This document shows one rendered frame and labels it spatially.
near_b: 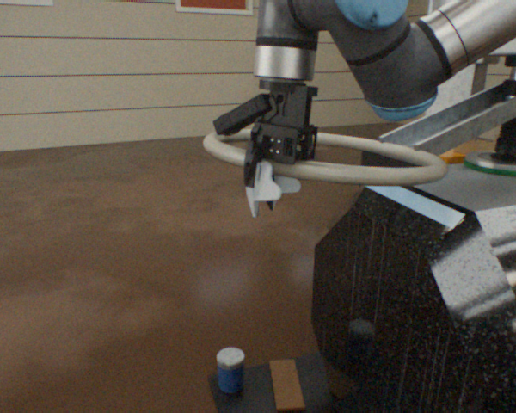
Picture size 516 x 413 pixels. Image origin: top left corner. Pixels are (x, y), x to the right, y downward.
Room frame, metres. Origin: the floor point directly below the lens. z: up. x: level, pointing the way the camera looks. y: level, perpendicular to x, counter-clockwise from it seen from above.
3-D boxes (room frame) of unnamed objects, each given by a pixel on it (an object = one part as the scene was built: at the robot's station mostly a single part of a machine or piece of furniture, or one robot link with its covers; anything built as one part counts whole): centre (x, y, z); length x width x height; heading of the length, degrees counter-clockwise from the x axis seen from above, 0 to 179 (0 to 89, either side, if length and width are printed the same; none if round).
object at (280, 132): (0.65, -0.04, 1.06); 0.09 x 0.08 x 0.12; 57
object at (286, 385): (1.24, -0.10, 0.02); 0.25 x 0.10 x 0.01; 5
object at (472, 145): (1.74, -0.95, 0.81); 0.20 x 0.10 x 0.05; 26
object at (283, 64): (0.65, -0.04, 1.15); 0.10 x 0.09 x 0.05; 148
